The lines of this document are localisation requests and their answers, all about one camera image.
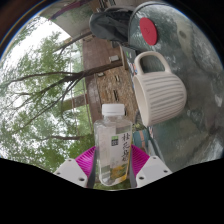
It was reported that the wooden lamp post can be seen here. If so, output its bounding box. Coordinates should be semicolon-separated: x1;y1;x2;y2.
49;94;90;112

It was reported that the flat round red coaster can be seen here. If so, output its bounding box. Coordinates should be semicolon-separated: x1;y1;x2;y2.
139;17;159;47

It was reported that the clear plastic drink bottle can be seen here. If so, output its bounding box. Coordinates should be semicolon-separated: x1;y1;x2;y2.
93;103;134;187

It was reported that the potted green plant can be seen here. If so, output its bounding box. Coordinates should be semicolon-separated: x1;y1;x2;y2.
133;124;150;152

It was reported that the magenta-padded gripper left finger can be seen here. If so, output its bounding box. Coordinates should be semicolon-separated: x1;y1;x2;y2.
53;146;98;189

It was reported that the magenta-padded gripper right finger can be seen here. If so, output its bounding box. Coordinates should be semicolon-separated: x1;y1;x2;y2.
128;143;173;189

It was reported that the white ribbed mug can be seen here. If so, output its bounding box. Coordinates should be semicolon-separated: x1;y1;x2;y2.
132;50;188;128

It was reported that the black laptop with stickers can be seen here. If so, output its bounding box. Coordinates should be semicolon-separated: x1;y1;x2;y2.
119;44;139;76

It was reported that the black jacket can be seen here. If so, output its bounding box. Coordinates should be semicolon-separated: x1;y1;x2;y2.
88;8;134;43

